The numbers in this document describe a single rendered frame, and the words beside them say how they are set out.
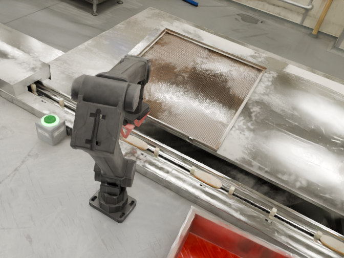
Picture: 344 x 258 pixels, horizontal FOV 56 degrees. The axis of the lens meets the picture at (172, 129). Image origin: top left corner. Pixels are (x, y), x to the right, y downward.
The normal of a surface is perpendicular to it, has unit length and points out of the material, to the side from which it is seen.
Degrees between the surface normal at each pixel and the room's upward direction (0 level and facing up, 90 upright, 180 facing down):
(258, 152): 10
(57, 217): 0
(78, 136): 52
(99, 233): 0
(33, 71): 0
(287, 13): 90
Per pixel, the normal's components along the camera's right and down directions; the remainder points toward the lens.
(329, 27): -0.48, 0.54
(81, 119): 0.00, 0.08
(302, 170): 0.06, -0.62
